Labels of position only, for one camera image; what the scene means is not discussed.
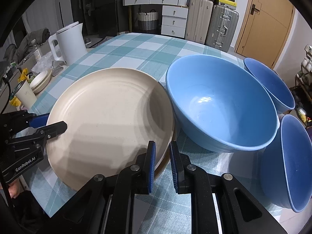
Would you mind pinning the white electric kettle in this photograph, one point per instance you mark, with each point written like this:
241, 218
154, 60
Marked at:
70, 43

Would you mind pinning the wooden door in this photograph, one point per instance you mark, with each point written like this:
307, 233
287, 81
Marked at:
268, 29

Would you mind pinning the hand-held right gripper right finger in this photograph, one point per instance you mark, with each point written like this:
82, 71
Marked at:
174, 168

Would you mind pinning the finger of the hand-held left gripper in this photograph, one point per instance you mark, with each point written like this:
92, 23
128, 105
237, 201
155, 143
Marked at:
39, 120
53, 129

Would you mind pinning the teal checkered tablecloth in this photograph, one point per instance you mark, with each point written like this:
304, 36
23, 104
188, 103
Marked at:
126, 53

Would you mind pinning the silver suitcase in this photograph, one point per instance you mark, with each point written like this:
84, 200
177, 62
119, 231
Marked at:
219, 29

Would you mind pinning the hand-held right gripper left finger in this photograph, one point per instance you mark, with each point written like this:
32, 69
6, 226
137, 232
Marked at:
151, 168

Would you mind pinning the dark blue bowl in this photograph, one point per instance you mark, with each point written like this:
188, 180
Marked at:
273, 85
292, 165

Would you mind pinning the white cup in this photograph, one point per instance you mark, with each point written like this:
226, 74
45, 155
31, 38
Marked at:
25, 97

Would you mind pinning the dark refrigerator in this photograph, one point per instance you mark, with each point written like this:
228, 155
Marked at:
104, 4

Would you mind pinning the woven laundry basket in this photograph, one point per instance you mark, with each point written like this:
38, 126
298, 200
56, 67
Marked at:
148, 19

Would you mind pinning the beige suitcase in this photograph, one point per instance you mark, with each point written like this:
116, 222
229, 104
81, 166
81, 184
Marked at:
198, 22

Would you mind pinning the yellow snack packet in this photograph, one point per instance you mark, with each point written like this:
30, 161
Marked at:
24, 75

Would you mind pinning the grey clothing pile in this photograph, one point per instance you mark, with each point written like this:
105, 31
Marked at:
31, 39

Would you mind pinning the cream round plate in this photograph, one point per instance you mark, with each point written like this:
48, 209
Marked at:
102, 126
162, 165

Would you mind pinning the light blue bowl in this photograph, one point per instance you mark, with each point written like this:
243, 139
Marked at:
219, 102

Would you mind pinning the white dresser with drawers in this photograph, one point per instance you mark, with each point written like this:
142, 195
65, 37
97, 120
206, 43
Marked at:
174, 20

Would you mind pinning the striped rug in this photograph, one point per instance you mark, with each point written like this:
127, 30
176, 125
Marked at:
107, 39

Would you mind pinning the clear plastic bag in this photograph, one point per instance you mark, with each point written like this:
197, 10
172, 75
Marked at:
45, 62

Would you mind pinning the stack of cream bowls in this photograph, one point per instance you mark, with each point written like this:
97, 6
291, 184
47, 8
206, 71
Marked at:
40, 80

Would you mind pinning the person's left hand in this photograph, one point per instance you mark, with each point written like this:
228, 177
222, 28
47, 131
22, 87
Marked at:
14, 190

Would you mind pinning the wooden shoe rack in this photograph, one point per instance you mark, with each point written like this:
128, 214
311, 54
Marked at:
297, 84

